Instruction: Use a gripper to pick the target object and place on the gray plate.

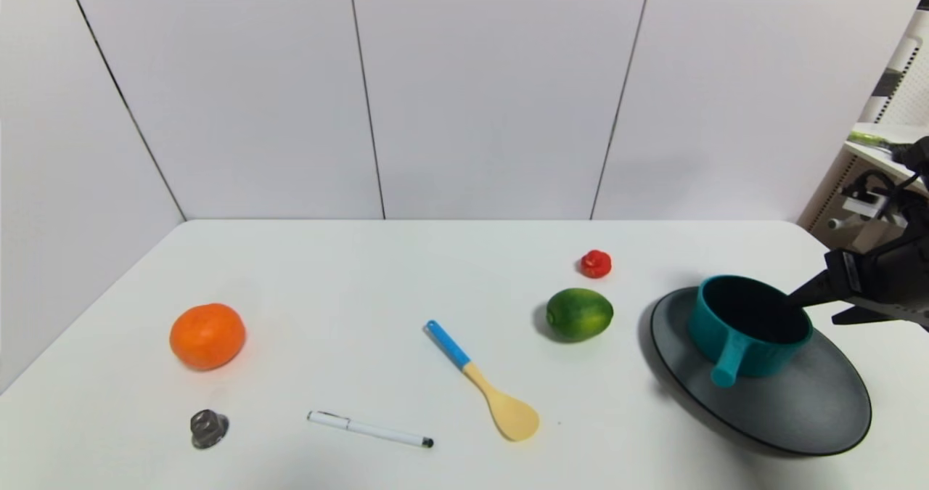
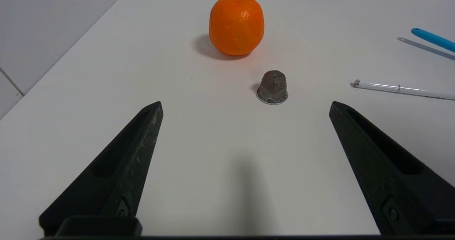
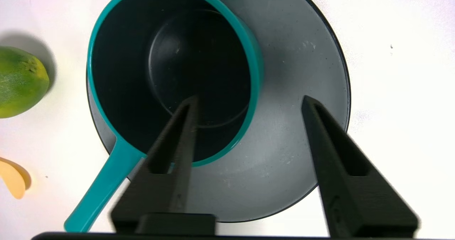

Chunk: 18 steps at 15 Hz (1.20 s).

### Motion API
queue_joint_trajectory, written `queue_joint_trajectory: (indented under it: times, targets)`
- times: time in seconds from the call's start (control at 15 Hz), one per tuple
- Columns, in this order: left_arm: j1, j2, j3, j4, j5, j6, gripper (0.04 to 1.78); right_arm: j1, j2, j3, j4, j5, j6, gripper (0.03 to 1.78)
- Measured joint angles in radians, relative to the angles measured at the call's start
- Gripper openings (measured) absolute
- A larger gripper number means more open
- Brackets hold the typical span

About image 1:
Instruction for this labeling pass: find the white perforated panel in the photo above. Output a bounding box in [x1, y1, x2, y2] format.
[856, 33, 929, 128]

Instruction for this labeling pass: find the gray plate with black rim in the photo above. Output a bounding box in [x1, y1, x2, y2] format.
[650, 287, 873, 457]

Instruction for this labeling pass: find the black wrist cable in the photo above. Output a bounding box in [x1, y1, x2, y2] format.
[855, 171, 912, 211]

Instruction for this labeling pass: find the white pen with black tip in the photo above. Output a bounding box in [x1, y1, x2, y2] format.
[306, 411, 435, 449]

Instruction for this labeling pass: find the gray metal nut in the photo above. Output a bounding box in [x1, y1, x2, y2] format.
[190, 409, 230, 449]

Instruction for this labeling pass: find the small red pepper toy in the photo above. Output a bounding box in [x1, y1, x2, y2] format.
[580, 250, 613, 279]

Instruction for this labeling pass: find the wooden spoon with blue handle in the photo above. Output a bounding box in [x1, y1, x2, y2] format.
[425, 319, 541, 443]

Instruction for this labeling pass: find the green lime fruit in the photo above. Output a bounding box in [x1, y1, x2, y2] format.
[546, 287, 615, 343]

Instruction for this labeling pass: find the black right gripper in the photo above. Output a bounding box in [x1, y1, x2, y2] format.
[784, 235, 929, 326]

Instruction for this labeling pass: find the white background desk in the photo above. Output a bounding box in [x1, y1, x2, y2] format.
[842, 123, 929, 186]

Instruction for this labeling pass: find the teal pot with handle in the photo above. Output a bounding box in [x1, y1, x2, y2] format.
[687, 274, 814, 388]

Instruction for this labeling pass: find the orange mandarin fruit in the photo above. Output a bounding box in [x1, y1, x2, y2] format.
[169, 303, 247, 371]

